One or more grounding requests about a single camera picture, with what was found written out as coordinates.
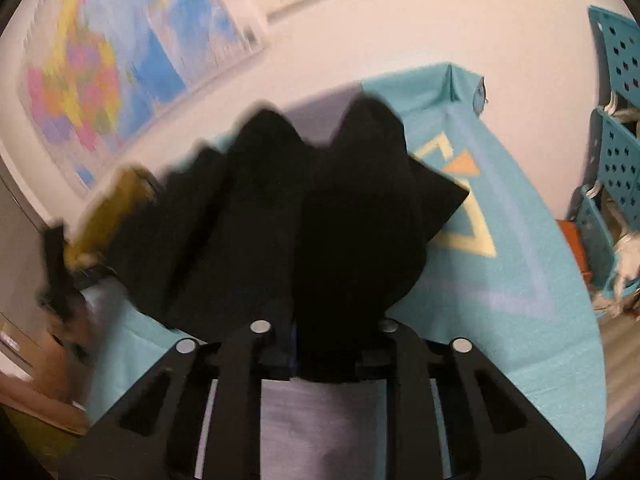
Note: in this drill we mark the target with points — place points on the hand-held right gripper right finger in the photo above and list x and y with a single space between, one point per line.
372 360

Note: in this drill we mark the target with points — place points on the printed teal grey bed sheet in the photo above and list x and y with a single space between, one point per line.
500 285

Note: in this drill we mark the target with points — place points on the person's left forearm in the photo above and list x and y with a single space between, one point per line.
65 355

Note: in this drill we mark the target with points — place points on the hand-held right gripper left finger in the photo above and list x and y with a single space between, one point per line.
272 355

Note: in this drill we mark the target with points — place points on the white crumpled cloth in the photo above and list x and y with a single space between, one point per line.
625 260

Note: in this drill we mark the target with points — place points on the colourful wall map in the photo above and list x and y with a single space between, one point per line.
150 50

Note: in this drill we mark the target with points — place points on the mustard yellow garment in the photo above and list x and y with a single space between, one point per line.
110 220

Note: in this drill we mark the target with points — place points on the orange object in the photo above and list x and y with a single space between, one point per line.
572 245

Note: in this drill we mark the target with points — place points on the black garment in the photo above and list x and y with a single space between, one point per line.
325 235

